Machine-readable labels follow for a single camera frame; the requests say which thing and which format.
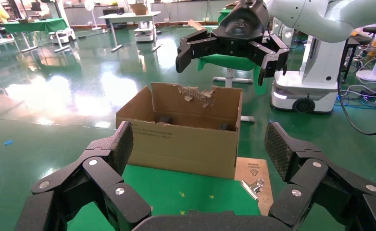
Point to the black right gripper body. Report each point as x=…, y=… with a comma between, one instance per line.
x=242, y=28

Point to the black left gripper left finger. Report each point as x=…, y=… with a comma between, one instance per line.
x=95, y=178

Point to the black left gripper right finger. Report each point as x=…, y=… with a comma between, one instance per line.
x=318, y=188

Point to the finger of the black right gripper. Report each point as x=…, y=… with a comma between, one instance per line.
x=196, y=46
x=270, y=54

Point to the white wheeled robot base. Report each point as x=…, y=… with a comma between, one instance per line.
x=302, y=89

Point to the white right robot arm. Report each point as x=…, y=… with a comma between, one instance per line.
x=302, y=16

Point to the brown cardboard box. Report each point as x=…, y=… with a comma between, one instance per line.
x=139, y=9

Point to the large open cardboard carton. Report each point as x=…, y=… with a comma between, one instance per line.
x=181, y=150

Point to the wooden slat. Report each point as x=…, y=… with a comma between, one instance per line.
x=195, y=25

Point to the small white mobile robot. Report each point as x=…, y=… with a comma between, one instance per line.
x=143, y=33
x=62, y=35

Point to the silver binder clip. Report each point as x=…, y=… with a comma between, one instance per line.
x=250, y=188

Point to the white desk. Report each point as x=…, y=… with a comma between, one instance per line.
x=127, y=16

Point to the black foam block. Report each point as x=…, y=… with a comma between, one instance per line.
x=165, y=120
x=223, y=126

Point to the black side table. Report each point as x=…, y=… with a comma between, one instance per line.
x=353, y=41

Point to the small blue floor scrap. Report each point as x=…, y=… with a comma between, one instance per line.
x=8, y=142

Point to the white round floor stand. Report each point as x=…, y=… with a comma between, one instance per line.
x=369, y=76

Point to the black round stool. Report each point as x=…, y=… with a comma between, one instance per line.
x=372, y=30

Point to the white standing fan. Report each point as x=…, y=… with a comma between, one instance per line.
x=89, y=5

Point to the green covered long table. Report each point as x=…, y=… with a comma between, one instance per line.
x=32, y=25

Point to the green covered pedestal table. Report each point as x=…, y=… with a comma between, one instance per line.
x=226, y=62

